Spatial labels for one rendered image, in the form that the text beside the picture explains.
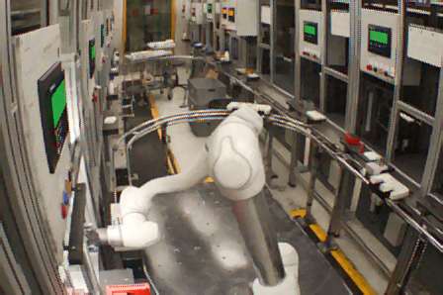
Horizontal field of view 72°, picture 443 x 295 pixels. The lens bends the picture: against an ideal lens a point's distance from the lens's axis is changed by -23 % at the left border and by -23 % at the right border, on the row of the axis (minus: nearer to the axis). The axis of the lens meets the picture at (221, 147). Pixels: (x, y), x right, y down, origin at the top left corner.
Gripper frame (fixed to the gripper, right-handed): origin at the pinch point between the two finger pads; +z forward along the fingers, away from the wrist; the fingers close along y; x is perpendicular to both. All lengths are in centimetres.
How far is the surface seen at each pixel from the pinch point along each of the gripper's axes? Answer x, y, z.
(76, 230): 48, 37, -17
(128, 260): -8.8, -20.3, -25.8
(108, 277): 14.8, -9.2, -17.5
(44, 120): 51, 65, -15
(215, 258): -18, -32, -68
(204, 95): -351, -44, -139
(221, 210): -62, -32, -83
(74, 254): 58, 37, -17
